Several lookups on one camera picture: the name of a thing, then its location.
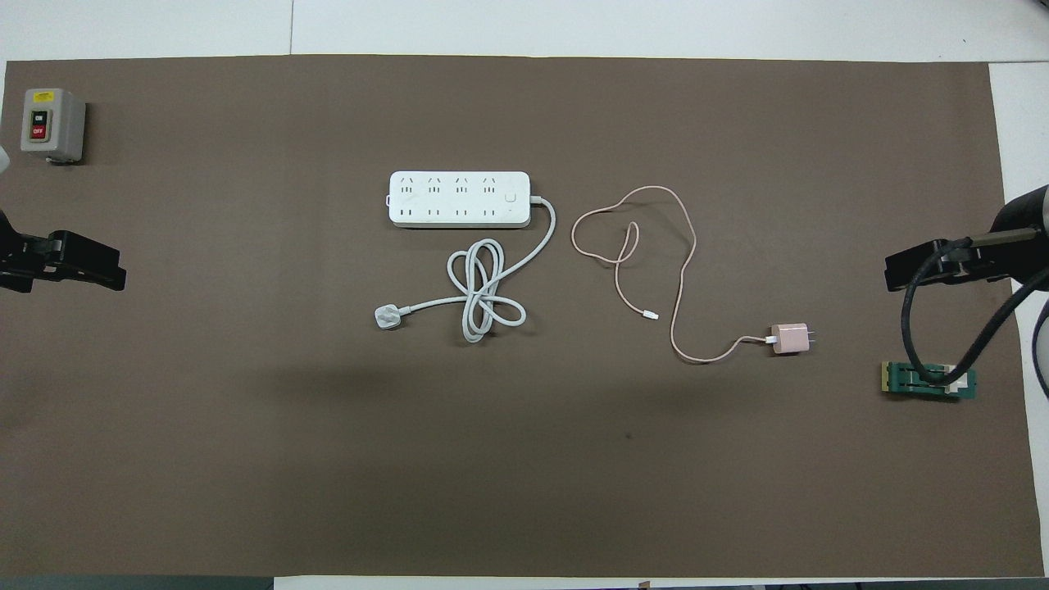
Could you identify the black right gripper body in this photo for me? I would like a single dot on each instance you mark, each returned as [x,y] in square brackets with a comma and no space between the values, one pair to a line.
[987,260]

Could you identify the green knife switch yellow base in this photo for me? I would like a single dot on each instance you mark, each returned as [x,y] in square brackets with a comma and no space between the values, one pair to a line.
[914,381]

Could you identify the pink charger adapter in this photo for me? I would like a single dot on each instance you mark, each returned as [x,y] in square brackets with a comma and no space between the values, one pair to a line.
[791,339]

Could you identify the white power strip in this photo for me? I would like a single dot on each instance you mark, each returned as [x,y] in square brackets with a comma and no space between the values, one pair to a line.
[459,199]

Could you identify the grey on-off switch box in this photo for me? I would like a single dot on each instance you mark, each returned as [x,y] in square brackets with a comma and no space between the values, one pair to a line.
[53,123]

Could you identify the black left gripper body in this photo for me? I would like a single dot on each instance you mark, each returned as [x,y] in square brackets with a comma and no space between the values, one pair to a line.
[24,260]

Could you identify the brown table mat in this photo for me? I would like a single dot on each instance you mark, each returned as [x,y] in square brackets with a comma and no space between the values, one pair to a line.
[524,459]

